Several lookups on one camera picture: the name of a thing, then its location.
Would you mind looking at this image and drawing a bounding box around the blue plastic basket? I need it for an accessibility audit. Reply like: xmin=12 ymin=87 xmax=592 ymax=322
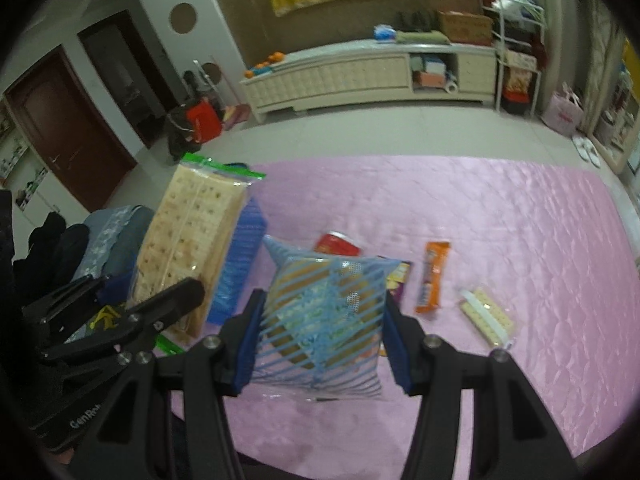
xmin=205 ymin=162 xmax=268 ymax=326

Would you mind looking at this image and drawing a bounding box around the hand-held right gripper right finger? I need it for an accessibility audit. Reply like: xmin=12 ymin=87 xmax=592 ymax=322
xmin=382 ymin=297 xmax=576 ymax=480

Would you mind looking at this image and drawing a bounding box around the small clear cracker packet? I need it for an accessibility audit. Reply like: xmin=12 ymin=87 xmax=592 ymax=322
xmin=459 ymin=286 xmax=517 ymax=348

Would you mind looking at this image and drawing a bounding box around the pink tote bag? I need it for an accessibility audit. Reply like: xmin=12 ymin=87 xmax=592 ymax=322
xmin=542 ymin=85 xmax=586 ymax=137

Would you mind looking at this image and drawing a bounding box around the blue striped snack packet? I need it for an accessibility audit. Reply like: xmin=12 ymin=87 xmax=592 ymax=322
xmin=247 ymin=235 xmax=403 ymax=401

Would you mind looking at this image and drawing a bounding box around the white metal shelf rack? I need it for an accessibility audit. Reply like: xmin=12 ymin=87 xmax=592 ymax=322
xmin=480 ymin=0 xmax=548 ymax=118

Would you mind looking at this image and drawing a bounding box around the purple yellow chip packet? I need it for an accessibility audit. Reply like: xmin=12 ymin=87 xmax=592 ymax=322
xmin=385 ymin=260 xmax=414 ymax=306

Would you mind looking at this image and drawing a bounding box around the white framed mirror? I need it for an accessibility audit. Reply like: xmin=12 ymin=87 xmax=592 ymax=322
xmin=590 ymin=37 xmax=640 ymax=173

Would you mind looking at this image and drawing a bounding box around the standing air conditioner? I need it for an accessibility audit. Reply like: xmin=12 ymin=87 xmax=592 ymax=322
xmin=540 ymin=0 xmax=596 ymax=96

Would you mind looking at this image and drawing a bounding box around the dark brown door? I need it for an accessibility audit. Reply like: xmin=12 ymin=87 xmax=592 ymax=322
xmin=4 ymin=45 xmax=138 ymax=213

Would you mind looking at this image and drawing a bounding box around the black clothing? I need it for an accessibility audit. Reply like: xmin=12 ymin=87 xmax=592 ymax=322
xmin=12 ymin=212 xmax=91 ymax=301

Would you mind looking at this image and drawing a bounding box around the red snack packet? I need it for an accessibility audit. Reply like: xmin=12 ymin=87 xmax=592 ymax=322
xmin=314 ymin=231 xmax=363 ymax=257

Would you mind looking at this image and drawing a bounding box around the green cushion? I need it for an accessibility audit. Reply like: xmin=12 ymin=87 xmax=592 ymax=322
xmin=395 ymin=30 xmax=451 ymax=47

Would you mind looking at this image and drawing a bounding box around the black bag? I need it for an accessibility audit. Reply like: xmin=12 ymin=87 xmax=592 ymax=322
xmin=165 ymin=107 xmax=201 ymax=163

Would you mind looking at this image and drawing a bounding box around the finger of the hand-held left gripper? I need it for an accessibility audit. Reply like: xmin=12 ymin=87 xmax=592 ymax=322
xmin=21 ymin=274 xmax=109 ymax=326
xmin=39 ymin=276 xmax=207 ymax=367

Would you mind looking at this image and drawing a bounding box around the pink broom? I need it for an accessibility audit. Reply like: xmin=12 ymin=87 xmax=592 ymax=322
xmin=220 ymin=104 xmax=252 ymax=132

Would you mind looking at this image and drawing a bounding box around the orange snack bar packet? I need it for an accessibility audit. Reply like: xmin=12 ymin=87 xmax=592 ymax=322
xmin=414 ymin=241 xmax=452 ymax=315

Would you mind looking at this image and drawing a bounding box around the pink quilted table cover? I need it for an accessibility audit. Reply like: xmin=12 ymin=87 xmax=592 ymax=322
xmin=170 ymin=155 xmax=640 ymax=480

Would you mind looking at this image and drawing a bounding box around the white padded low cabinet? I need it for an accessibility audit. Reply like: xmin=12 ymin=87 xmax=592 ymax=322
xmin=239 ymin=39 xmax=501 ymax=123

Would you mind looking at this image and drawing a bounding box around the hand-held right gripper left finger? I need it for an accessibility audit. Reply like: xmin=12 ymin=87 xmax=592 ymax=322
xmin=70 ymin=287 xmax=268 ymax=480

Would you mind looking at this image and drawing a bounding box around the cracker sandwich packet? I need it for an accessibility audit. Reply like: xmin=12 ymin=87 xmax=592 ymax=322
xmin=127 ymin=152 xmax=268 ymax=348

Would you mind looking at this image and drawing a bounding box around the red paper bag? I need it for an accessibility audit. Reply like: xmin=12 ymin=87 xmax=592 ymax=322
xmin=186 ymin=100 xmax=223 ymax=143

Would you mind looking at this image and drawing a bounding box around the brown cardboard box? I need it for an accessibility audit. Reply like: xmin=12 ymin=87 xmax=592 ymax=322
xmin=437 ymin=10 xmax=496 ymax=47

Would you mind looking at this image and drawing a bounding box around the grey patterned chair cushion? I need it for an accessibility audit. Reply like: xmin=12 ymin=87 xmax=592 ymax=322
xmin=65 ymin=205 xmax=156 ymax=346

